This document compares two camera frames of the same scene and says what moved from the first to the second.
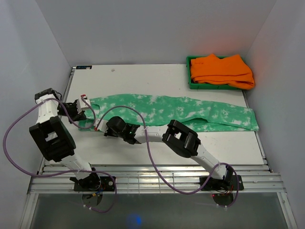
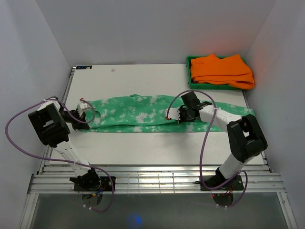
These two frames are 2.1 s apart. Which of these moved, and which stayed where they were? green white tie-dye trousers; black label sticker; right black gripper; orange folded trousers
Moved: right black gripper
Stayed: orange folded trousers; black label sticker; green white tie-dye trousers
